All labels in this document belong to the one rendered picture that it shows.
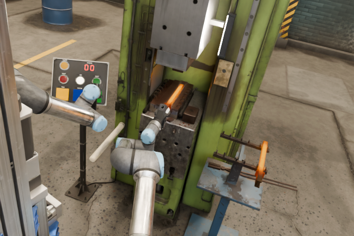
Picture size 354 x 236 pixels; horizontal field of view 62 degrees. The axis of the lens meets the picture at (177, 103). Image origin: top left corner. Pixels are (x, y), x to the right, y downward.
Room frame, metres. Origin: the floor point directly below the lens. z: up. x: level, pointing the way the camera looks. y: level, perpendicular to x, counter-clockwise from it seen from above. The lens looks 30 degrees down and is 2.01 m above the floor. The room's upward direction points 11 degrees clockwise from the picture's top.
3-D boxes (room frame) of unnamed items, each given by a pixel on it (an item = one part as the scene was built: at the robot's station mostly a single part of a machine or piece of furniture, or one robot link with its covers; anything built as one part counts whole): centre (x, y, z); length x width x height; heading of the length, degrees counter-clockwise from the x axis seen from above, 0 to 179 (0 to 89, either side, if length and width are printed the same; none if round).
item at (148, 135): (1.34, 0.12, 0.98); 0.11 x 0.08 x 0.09; 169
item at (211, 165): (1.50, -0.58, 0.68); 0.60 x 0.04 x 0.01; 83
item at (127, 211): (1.62, 0.09, 0.01); 0.58 x 0.39 x 0.01; 79
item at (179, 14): (1.86, 0.00, 1.56); 0.42 x 0.39 x 0.40; 169
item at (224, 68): (1.73, -0.25, 1.27); 0.09 x 0.02 x 0.17; 79
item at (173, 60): (1.87, 0.04, 1.32); 0.42 x 0.20 x 0.10; 169
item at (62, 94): (1.55, 0.71, 1.01); 0.07 x 0.05 x 0.07; 104
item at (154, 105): (1.87, 0.04, 0.96); 0.42 x 0.20 x 0.09; 169
